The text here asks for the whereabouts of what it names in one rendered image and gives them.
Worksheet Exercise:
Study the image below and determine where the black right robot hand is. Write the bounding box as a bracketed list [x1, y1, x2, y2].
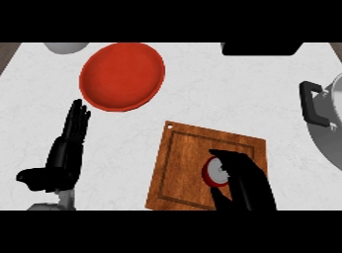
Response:
[207, 148, 280, 211]

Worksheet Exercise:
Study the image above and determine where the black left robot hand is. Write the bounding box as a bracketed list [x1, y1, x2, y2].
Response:
[15, 98, 94, 194]

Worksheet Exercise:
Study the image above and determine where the red can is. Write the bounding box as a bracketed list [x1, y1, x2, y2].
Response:
[200, 156, 233, 189]

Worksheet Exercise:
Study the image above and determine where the brown wooden cutting board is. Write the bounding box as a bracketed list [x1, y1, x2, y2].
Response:
[144, 120, 270, 211]

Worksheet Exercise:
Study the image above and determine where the red plate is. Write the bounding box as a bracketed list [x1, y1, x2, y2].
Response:
[77, 42, 168, 113]

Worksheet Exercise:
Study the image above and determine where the grey bowl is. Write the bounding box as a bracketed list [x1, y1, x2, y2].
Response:
[43, 42, 91, 55]

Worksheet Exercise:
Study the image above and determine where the black appliance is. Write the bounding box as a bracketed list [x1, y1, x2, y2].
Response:
[221, 42, 304, 56]

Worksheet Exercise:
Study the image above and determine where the silver pot with black handle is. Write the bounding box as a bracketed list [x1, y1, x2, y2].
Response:
[298, 67, 342, 181]

